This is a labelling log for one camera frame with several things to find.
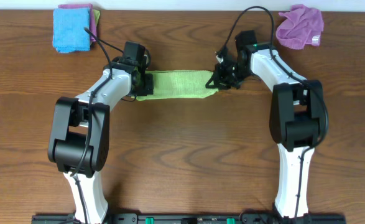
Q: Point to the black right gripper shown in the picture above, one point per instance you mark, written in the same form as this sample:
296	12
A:
221	83

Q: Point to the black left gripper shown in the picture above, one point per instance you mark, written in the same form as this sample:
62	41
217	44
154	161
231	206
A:
150	89

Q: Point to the green microfiber cloth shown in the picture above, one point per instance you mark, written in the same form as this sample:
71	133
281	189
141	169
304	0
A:
170	84

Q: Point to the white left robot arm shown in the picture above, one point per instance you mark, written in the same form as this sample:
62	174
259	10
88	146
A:
79	138

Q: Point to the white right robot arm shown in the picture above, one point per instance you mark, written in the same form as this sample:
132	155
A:
298	119

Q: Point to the folded pink cloth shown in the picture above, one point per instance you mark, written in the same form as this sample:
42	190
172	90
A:
92	26

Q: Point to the folded light green cloth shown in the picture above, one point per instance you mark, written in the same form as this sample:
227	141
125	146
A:
96	14

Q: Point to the folded blue cloth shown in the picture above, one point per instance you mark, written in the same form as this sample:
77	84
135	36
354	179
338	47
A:
69	33

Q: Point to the crumpled purple cloth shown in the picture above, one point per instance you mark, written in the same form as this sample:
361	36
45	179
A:
301	26

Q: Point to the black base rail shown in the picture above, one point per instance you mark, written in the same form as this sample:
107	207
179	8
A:
246	218

